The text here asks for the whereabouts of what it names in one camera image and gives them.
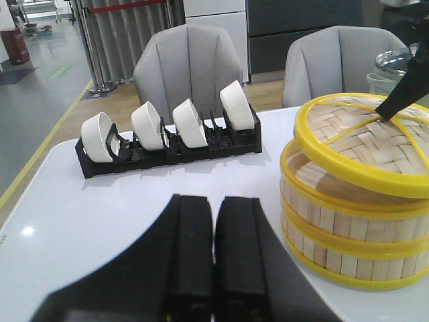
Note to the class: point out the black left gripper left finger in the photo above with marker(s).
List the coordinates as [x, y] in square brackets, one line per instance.
[165, 275]

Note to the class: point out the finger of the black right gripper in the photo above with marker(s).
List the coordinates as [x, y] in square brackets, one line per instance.
[414, 84]

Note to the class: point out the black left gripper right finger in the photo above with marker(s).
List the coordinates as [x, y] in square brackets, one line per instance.
[254, 277]

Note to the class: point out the woven bamboo steamer lid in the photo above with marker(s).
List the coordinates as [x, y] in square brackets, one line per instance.
[344, 134]

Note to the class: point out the bamboo steamer tray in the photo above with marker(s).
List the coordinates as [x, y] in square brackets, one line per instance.
[337, 213]
[351, 270]

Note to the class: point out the glass pot lid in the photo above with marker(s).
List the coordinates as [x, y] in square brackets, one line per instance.
[395, 61]

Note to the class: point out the grey electric cooking pot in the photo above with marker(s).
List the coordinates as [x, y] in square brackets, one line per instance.
[382, 84]

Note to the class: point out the right grey chair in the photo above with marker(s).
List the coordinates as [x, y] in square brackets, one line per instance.
[333, 60]

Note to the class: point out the grey chair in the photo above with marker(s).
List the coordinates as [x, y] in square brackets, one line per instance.
[189, 61]
[333, 60]

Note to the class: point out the black bowl rack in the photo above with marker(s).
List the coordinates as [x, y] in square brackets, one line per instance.
[222, 142]

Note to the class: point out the white bowl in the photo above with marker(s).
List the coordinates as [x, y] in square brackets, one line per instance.
[189, 125]
[235, 104]
[94, 132]
[146, 125]

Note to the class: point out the left grey chair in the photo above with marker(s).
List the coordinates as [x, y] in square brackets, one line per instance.
[189, 61]

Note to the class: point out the red bin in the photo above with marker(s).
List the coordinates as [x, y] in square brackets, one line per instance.
[15, 46]

